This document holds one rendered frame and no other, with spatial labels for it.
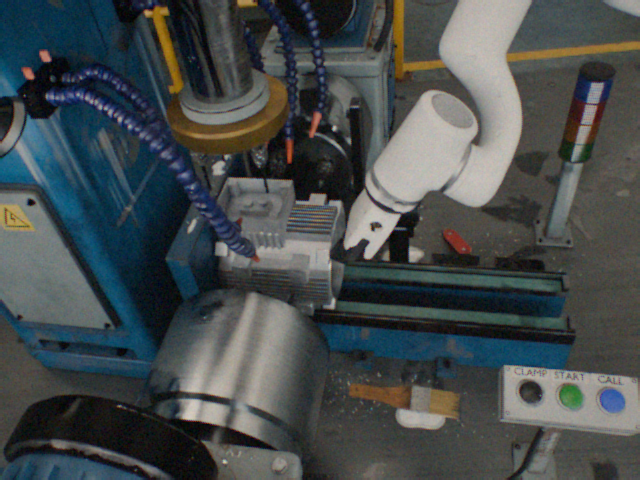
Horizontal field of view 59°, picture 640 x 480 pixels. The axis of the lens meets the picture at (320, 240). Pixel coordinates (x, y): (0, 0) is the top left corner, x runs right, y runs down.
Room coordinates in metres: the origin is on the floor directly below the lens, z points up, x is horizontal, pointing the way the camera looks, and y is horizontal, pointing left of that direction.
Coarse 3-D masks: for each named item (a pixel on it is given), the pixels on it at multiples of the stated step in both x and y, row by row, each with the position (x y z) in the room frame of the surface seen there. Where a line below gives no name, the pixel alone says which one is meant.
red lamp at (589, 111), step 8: (576, 104) 0.86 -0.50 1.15; (584, 104) 0.85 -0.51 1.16; (592, 104) 0.84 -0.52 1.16; (600, 104) 0.84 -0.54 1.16; (576, 112) 0.86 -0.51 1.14; (584, 112) 0.85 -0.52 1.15; (592, 112) 0.84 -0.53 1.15; (600, 112) 0.84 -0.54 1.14; (576, 120) 0.85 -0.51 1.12; (584, 120) 0.85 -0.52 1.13; (592, 120) 0.84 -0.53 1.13; (600, 120) 0.85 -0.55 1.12
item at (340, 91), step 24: (312, 72) 1.12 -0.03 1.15; (312, 96) 1.00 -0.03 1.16; (336, 96) 1.01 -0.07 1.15; (360, 96) 1.06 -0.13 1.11; (336, 120) 0.94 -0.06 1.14; (312, 144) 0.92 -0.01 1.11; (336, 144) 0.91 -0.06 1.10; (264, 168) 0.95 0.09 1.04; (288, 168) 0.94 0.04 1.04; (312, 168) 0.92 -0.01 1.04; (336, 168) 0.91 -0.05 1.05; (312, 192) 0.93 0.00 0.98; (336, 192) 0.91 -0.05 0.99
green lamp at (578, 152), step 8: (568, 144) 0.86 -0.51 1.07; (576, 144) 0.85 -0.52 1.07; (584, 144) 0.84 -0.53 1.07; (592, 144) 0.85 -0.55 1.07; (560, 152) 0.87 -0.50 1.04; (568, 152) 0.85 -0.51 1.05; (576, 152) 0.84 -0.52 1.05; (584, 152) 0.84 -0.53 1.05; (576, 160) 0.84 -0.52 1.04; (584, 160) 0.84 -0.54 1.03
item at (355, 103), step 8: (352, 104) 0.82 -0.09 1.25; (360, 104) 0.82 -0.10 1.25; (352, 112) 0.81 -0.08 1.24; (360, 112) 0.81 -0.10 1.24; (352, 120) 0.81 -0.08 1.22; (360, 120) 0.81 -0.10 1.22; (352, 128) 0.81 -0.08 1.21; (360, 128) 0.81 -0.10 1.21; (352, 136) 0.81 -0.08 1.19; (360, 136) 0.81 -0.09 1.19; (352, 144) 0.81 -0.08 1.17; (360, 144) 0.81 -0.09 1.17; (352, 152) 0.81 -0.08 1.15; (360, 152) 0.81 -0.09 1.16; (352, 160) 0.81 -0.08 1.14; (360, 160) 0.81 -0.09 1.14; (360, 168) 0.81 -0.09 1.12; (360, 176) 0.81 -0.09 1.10; (352, 184) 0.82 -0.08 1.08; (360, 184) 0.81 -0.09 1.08; (360, 192) 0.81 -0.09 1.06
